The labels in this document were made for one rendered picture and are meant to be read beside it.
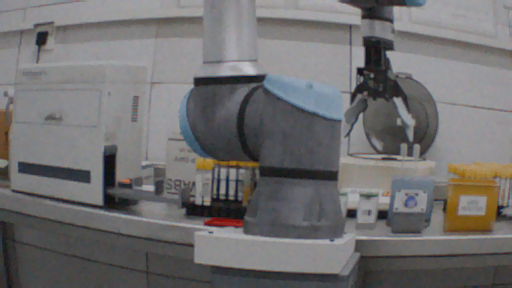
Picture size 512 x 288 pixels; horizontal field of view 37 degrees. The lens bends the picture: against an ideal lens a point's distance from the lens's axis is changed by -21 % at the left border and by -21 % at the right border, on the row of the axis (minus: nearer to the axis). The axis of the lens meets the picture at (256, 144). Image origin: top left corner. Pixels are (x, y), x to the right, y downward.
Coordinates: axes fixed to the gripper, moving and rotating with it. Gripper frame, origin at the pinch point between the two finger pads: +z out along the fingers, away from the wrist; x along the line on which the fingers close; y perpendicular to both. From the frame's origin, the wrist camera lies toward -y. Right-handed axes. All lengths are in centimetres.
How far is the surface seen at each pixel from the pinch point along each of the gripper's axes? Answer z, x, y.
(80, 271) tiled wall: 43, -96, -35
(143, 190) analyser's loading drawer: 12.6, -40.3, 20.0
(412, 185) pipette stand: 8.3, 8.4, -0.1
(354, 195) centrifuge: 11.0, -8.0, -11.3
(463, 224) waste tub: 15.9, 23.5, 6.3
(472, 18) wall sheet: -39, 17, -51
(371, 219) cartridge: 15.1, 1.6, 6.7
